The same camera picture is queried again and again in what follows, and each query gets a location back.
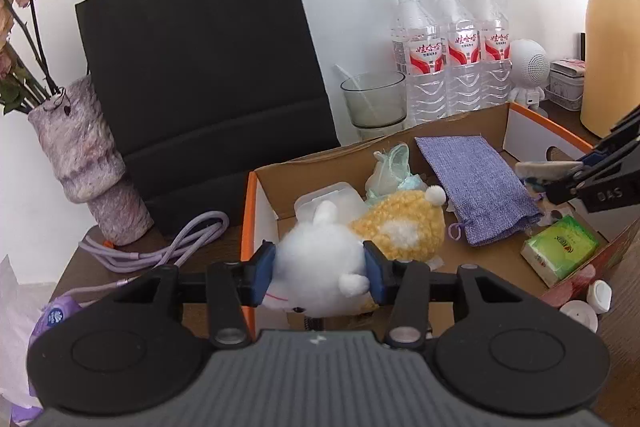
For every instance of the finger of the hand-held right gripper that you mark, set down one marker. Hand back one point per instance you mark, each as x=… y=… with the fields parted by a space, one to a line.
x=592 y=157
x=565 y=192

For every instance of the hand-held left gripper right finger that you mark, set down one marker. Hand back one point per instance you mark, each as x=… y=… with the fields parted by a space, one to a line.
x=376 y=274

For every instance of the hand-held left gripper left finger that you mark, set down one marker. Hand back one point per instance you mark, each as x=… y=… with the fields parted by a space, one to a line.
x=264 y=274

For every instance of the small white grey packet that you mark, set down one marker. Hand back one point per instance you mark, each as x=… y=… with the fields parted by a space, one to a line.
x=545 y=169

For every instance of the white and yellow plush toy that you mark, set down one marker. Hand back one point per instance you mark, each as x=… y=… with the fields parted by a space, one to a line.
x=320 y=252

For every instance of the purple burlap pouch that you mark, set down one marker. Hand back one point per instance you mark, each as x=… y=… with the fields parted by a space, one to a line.
x=475 y=187

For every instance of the cardboard box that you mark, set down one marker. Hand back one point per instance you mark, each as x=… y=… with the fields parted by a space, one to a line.
x=500 y=257

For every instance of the green tissue pack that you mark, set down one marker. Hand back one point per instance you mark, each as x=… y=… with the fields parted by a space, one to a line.
x=557 y=249

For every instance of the small tin box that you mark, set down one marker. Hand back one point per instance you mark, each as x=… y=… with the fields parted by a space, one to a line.
x=565 y=87

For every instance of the yellow thermos jug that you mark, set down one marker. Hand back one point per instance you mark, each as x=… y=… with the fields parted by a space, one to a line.
x=612 y=57

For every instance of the white round cap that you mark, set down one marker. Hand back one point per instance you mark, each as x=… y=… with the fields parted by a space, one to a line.
x=600 y=297
x=579 y=313

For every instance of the crumpled clear plastic bag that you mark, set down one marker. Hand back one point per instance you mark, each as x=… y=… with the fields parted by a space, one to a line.
x=390 y=172

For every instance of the white robot-shaped speaker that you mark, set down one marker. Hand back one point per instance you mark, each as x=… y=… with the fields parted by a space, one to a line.
x=527 y=62

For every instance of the clear water bottle red label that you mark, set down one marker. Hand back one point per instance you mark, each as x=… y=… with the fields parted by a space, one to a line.
x=497 y=47
x=460 y=52
x=417 y=57

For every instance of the glass cup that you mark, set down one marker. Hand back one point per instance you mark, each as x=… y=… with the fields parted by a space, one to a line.
x=375 y=102

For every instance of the white drinking straw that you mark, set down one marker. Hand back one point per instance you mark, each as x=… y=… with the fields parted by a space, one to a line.
x=345 y=74

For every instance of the black paper bag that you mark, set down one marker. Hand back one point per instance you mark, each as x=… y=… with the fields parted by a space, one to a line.
x=200 y=82

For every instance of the white plastic bag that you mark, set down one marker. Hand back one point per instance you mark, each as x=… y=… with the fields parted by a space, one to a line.
x=15 y=322

